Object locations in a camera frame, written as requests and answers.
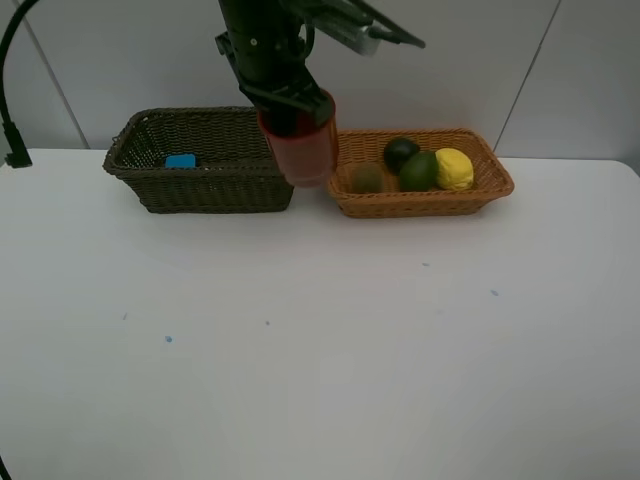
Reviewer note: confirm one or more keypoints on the orange wicker basket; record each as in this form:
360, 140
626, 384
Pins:
365, 147

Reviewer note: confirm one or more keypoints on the red plastic cup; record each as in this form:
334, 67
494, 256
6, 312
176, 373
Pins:
309, 158

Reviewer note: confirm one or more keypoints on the dark mangosteen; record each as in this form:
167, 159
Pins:
397, 152

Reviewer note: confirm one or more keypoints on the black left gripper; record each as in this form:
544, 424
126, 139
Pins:
268, 57

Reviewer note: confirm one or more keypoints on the brown kiwi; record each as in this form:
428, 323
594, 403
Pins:
367, 179

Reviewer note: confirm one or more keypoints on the yellow lemon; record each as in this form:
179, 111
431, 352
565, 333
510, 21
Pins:
455, 170

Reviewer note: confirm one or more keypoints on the green lime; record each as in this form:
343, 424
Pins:
419, 173

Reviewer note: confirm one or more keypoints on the blue whiteboard eraser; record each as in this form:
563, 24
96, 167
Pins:
180, 161

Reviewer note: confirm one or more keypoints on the dark brown wicker basket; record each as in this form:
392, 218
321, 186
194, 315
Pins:
235, 171

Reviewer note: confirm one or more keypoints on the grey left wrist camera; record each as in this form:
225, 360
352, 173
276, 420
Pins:
354, 24

